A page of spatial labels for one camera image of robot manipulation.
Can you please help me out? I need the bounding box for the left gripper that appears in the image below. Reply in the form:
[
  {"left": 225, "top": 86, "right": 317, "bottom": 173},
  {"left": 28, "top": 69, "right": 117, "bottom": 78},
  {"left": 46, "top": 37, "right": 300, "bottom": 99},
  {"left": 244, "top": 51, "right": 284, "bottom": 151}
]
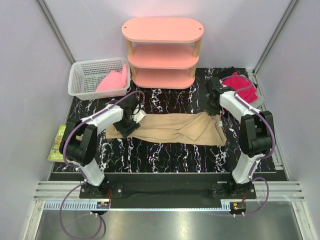
[{"left": 113, "top": 114, "right": 141, "bottom": 138}]

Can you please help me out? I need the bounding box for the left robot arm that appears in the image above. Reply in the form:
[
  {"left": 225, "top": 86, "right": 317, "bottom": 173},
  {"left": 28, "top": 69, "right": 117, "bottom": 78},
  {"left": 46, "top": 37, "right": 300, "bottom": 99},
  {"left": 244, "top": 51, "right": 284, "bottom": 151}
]
[{"left": 59, "top": 95, "right": 142, "bottom": 198}]

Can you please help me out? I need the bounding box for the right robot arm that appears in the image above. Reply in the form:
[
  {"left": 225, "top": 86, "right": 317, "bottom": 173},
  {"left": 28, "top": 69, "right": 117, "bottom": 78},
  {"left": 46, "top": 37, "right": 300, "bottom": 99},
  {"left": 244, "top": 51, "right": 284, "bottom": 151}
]
[{"left": 205, "top": 77, "right": 276, "bottom": 199}]

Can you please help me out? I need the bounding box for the black marble mat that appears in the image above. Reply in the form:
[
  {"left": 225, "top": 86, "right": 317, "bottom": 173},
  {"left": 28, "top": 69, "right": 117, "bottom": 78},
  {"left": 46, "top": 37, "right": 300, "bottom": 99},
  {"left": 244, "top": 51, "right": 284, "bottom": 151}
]
[{"left": 49, "top": 66, "right": 278, "bottom": 174}]

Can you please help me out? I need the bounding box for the magenta t-shirt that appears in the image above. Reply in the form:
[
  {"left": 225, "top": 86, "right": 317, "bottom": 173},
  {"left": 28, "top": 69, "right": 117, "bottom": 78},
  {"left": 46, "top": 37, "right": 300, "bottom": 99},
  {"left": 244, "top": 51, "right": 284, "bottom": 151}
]
[{"left": 222, "top": 72, "right": 258, "bottom": 104}]

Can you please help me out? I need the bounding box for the black t-shirt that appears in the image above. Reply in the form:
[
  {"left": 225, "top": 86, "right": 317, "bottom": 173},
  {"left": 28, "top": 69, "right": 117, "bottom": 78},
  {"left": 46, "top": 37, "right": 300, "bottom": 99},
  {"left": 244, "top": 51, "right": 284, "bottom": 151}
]
[{"left": 205, "top": 66, "right": 237, "bottom": 84}]

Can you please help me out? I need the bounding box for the pink t-shirt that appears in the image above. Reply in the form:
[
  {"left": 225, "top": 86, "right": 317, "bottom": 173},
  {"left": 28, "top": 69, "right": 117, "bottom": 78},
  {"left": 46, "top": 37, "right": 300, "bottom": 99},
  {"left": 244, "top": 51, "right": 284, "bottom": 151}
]
[{"left": 96, "top": 64, "right": 128, "bottom": 92}]

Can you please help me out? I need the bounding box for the grey t-shirt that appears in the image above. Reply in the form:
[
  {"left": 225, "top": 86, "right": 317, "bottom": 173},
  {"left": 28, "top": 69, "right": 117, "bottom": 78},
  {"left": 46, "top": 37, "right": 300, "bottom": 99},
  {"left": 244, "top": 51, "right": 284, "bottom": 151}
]
[{"left": 250, "top": 83, "right": 265, "bottom": 108}]

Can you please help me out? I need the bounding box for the white plastic basket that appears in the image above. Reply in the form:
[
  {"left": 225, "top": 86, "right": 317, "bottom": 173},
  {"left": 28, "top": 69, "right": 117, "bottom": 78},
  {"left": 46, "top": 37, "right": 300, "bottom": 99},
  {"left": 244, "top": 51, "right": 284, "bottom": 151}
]
[{"left": 67, "top": 57, "right": 131, "bottom": 101}]

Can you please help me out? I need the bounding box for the pink three-tier shelf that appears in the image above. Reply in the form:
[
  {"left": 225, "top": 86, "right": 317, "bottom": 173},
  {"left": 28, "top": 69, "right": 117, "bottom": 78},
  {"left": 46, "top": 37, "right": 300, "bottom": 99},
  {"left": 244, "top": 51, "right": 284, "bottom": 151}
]
[{"left": 121, "top": 17, "right": 204, "bottom": 90}]

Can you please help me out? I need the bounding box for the green treehouse book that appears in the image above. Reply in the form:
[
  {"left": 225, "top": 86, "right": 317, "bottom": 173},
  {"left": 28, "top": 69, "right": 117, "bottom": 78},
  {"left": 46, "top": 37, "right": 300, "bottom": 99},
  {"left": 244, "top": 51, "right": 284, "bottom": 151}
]
[{"left": 47, "top": 125, "right": 66, "bottom": 163}]

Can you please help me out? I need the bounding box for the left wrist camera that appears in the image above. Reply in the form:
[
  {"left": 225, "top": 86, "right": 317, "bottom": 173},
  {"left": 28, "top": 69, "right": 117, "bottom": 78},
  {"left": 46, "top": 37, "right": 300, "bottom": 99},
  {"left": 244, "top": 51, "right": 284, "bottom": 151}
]
[{"left": 132, "top": 108, "right": 147, "bottom": 123}]

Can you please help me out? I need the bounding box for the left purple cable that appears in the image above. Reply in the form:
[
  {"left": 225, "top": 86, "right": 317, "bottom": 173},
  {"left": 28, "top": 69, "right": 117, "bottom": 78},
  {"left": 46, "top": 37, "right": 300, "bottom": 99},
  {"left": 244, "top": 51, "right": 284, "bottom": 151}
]
[{"left": 58, "top": 90, "right": 146, "bottom": 238}]

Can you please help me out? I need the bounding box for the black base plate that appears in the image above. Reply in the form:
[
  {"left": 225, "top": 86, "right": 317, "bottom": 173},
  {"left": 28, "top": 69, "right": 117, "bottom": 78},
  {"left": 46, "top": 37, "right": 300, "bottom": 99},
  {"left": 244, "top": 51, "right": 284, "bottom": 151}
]
[{"left": 79, "top": 173, "right": 265, "bottom": 210}]

